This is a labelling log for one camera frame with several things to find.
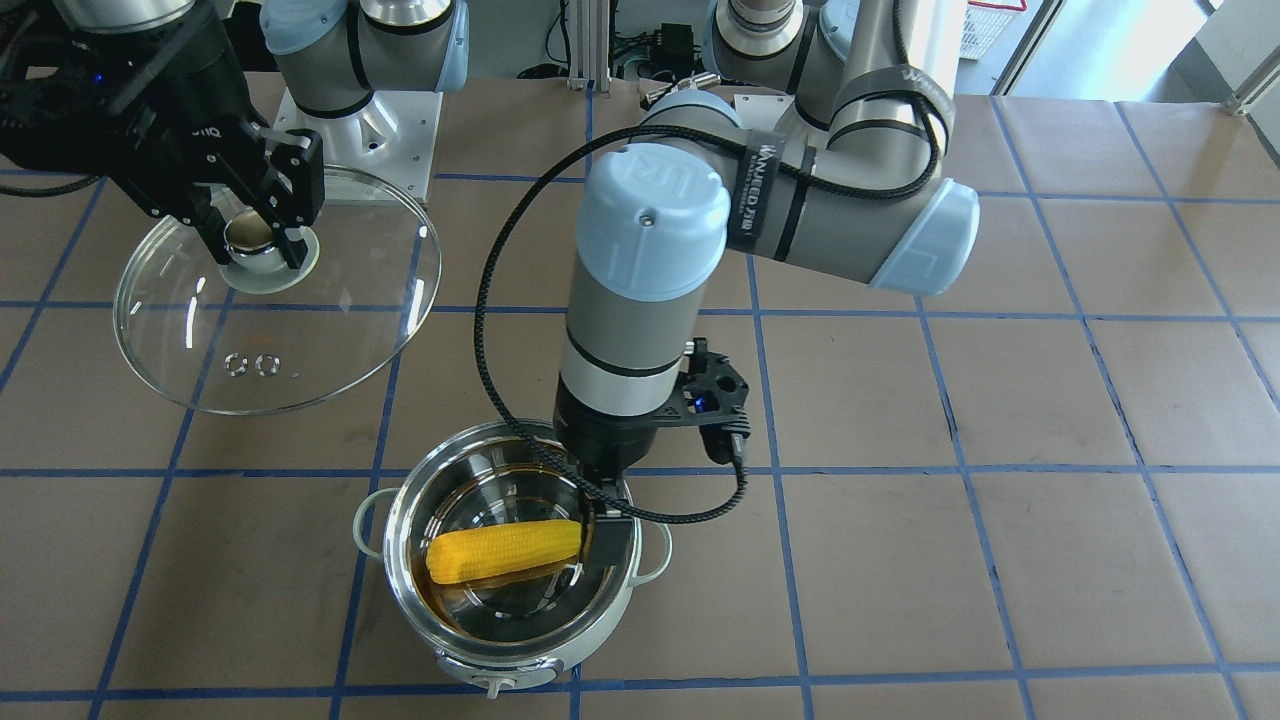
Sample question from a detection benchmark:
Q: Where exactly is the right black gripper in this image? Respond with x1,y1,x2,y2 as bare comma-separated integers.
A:
3,10,325,272

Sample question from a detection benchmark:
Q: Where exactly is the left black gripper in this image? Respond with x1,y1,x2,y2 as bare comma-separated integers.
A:
553,386,658,569

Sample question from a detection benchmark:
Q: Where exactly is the glass pot lid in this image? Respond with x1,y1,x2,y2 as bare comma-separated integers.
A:
113,167,442,416

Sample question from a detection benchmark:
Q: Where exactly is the yellow corn cob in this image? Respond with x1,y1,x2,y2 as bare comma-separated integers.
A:
426,519,580,585

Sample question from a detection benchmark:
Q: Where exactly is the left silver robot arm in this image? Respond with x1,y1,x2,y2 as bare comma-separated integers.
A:
553,1,980,569

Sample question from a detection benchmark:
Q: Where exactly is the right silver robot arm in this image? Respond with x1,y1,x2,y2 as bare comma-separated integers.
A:
3,1,468,272

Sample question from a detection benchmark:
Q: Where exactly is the pale green cooking pot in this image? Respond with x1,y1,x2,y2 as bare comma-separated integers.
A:
351,421,673,698

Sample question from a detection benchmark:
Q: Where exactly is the black braided cable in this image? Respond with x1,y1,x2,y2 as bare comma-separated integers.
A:
474,0,954,527

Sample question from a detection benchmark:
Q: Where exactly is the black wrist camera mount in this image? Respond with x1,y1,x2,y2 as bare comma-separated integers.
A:
652,337,751,466

